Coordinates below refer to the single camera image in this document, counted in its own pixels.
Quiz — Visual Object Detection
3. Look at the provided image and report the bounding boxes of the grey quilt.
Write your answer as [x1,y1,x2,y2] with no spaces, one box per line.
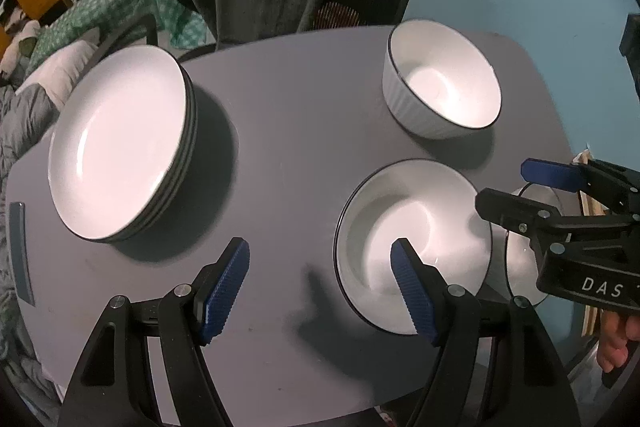
[0,82,63,413]

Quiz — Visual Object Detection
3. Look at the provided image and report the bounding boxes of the person's right hand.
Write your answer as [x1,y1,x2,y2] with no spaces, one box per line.
[596,309,633,373]

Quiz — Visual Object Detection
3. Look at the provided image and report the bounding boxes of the white bed sheet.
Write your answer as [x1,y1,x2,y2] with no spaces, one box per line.
[15,38,101,108]

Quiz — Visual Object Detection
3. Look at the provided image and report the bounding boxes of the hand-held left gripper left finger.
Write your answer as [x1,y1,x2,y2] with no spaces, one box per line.
[57,237,250,427]

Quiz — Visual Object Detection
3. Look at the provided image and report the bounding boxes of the grey plastic bag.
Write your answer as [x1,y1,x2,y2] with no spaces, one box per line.
[565,342,621,427]

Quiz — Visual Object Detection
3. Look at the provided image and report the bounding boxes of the dark smartphone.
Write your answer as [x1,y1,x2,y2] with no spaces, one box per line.
[9,202,36,306]

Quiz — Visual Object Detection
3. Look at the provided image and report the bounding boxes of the white bowl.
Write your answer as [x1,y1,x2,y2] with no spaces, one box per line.
[382,20,502,142]
[333,158,507,335]

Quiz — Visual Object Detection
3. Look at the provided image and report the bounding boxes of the beige clothes pile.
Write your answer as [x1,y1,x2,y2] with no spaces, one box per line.
[0,19,41,78]

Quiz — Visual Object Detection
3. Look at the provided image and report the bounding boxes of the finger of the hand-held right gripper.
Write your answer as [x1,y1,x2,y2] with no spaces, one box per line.
[520,158,640,212]
[475,188,633,253]

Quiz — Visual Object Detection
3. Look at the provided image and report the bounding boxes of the small white plate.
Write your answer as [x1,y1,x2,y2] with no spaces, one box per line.
[504,182,563,308]

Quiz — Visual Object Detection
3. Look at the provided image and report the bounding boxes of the stack of white plates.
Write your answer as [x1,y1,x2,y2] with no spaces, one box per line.
[47,45,193,242]

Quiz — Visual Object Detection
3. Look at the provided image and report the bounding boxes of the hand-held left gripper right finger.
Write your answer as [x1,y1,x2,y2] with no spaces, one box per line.
[391,237,583,427]

